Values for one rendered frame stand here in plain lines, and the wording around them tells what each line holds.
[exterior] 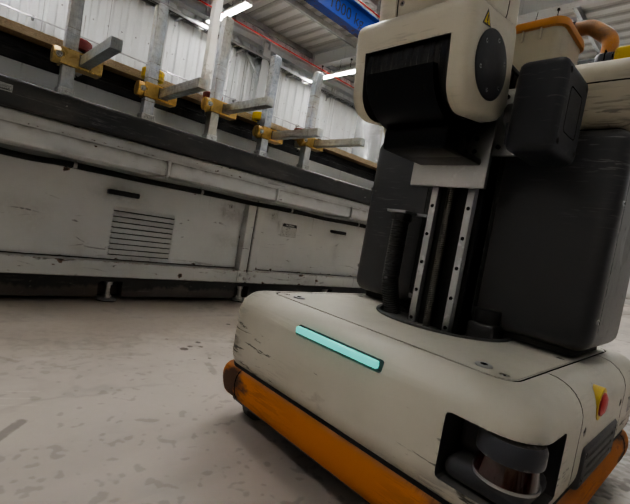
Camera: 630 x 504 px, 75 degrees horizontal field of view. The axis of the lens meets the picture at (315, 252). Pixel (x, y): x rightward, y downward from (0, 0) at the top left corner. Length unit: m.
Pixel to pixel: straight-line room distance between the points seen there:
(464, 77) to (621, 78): 0.32
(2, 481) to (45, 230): 1.12
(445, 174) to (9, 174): 1.42
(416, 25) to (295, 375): 0.61
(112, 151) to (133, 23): 8.08
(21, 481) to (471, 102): 0.86
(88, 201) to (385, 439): 1.45
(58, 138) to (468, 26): 1.23
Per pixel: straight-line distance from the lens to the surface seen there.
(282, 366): 0.77
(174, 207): 1.91
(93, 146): 1.57
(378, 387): 0.63
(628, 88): 0.90
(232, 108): 1.67
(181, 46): 9.91
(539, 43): 1.04
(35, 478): 0.80
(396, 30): 0.77
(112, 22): 9.47
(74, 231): 1.80
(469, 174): 0.84
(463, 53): 0.69
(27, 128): 1.53
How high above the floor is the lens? 0.43
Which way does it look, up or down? 3 degrees down
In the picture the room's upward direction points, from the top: 10 degrees clockwise
